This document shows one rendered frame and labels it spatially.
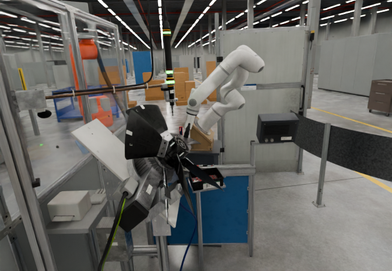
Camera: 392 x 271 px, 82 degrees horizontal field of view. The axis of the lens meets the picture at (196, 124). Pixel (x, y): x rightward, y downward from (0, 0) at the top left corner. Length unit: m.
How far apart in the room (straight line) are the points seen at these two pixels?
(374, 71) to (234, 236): 9.27
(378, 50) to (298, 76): 7.52
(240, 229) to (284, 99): 1.84
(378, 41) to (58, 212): 10.36
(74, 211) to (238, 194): 1.16
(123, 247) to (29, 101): 0.85
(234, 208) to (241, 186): 0.21
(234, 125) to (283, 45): 1.19
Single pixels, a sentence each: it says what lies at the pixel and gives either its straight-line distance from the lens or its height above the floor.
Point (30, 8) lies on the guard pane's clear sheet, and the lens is 1.60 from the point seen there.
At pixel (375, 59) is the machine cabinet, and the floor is 1.39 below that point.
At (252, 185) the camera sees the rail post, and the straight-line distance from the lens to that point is 1.89.
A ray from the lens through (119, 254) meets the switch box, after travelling 1.46.
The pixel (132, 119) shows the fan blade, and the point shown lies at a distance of 1.03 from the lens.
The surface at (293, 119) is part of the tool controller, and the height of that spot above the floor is 1.23.
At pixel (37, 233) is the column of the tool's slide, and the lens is 1.31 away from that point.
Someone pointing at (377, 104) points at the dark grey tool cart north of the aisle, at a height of 0.27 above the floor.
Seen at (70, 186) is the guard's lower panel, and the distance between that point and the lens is 1.72.
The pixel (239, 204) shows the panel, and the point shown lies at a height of 0.52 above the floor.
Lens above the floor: 1.65
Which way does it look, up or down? 16 degrees down
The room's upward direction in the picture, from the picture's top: 3 degrees counter-clockwise
